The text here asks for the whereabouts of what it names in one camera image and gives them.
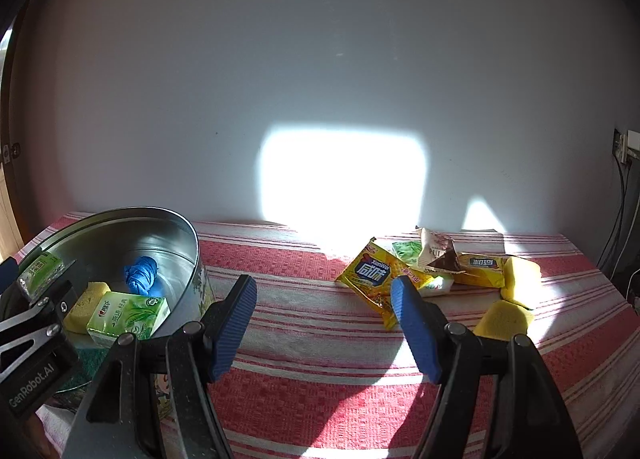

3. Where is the plain yellow sponge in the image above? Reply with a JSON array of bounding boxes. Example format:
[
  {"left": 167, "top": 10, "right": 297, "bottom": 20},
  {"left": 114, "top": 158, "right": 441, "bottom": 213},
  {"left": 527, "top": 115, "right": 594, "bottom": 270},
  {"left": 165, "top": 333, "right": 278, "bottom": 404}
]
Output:
[{"left": 472, "top": 300, "right": 536, "bottom": 340}]

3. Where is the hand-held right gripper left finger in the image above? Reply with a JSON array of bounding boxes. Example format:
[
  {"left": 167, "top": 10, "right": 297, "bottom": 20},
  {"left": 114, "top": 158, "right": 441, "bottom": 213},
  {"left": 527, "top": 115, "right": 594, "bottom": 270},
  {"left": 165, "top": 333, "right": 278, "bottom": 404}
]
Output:
[{"left": 62, "top": 274, "right": 258, "bottom": 459}]

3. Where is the wall power socket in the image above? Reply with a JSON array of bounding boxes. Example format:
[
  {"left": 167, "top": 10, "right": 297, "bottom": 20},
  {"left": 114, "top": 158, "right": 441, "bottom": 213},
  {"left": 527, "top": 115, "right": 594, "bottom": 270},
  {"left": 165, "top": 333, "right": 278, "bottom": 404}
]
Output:
[{"left": 612, "top": 128, "right": 631, "bottom": 162}]

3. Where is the blue knotted bundle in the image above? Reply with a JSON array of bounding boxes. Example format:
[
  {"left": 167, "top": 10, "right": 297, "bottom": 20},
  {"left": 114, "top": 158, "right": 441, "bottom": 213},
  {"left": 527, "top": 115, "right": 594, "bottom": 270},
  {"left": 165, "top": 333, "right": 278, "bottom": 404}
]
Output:
[{"left": 122, "top": 255, "right": 160, "bottom": 296}]

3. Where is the brown and white packet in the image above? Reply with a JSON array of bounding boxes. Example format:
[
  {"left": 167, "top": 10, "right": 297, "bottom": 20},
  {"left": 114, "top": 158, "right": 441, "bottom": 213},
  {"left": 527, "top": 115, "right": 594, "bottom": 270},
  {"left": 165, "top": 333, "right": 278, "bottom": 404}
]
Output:
[{"left": 416, "top": 227, "right": 468, "bottom": 274}]

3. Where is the red striped tablecloth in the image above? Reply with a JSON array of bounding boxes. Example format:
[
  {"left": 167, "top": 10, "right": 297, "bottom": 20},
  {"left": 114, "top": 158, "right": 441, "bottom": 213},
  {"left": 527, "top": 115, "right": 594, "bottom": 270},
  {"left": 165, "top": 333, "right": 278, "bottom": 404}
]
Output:
[{"left": 10, "top": 211, "right": 640, "bottom": 459}]

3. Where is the black cable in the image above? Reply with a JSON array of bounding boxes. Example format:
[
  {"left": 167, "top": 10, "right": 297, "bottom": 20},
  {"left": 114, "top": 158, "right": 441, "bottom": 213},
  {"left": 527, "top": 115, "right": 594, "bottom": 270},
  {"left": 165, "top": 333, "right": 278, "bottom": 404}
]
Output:
[{"left": 597, "top": 159, "right": 628, "bottom": 270}]

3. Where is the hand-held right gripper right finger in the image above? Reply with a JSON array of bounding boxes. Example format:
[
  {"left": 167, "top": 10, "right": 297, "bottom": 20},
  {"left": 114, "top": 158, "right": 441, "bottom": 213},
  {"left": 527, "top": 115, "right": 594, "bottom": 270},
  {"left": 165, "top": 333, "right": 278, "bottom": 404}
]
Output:
[{"left": 390, "top": 275, "right": 585, "bottom": 459}]

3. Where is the round metal cookie tin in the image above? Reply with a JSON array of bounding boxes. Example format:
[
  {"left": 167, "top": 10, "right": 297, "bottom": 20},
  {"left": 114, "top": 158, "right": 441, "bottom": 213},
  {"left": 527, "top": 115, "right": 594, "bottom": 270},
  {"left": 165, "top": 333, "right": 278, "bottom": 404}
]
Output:
[{"left": 10, "top": 206, "right": 217, "bottom": 422}]

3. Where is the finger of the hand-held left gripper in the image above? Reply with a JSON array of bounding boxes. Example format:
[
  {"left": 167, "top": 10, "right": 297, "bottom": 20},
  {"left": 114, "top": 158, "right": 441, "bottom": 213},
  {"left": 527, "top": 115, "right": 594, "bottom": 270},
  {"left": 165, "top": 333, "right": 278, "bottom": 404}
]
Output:
[
  {"left": 0, "top": 256, "right": 18, "bottom": 297},
  {"left": 37, "top": 281, "right": 76, "bottom": 325}
]

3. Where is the small green tissue packet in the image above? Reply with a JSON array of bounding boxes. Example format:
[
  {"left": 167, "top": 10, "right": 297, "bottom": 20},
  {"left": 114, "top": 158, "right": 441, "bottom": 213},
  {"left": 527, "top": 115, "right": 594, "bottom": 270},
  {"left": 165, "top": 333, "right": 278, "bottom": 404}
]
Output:
[
  {"left": 391, "top": 240, "right": 426, "bottom": 270},
  {"left": 17, "top": 255, "right": 66, "bottom": 301}
]

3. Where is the yellow seasoning packet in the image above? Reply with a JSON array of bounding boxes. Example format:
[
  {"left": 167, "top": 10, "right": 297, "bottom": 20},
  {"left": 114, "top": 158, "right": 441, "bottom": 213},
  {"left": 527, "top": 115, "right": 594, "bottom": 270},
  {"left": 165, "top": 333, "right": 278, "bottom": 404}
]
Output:
[
  {"left": 452, "top": 253, "right": 508, "bottom": 289},
  {"left": 335, "top": 238, "right": 436, "bottom": 331}
]

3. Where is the large green tissue packet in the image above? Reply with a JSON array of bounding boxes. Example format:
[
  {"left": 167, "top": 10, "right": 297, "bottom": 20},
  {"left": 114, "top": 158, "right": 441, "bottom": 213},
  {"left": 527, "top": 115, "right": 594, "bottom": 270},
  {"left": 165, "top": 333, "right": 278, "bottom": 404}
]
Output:
[{"left": 86, "top": 290, "right": 171, "bottom": 351}]

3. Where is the white cable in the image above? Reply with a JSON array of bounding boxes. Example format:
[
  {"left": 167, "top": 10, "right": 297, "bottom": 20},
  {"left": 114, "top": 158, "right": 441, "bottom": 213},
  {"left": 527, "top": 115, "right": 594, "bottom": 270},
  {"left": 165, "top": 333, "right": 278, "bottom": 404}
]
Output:
[{"left": 614, "top": 159, "right": 640, "bottom": 310}]

